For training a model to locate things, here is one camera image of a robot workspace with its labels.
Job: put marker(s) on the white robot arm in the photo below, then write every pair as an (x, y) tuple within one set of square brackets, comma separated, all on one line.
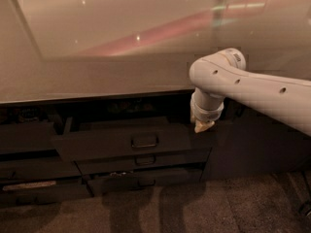
[(223, 75)]

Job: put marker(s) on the white rounded gripper body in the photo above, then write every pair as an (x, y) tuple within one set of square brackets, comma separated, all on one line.
[(206, 113)]

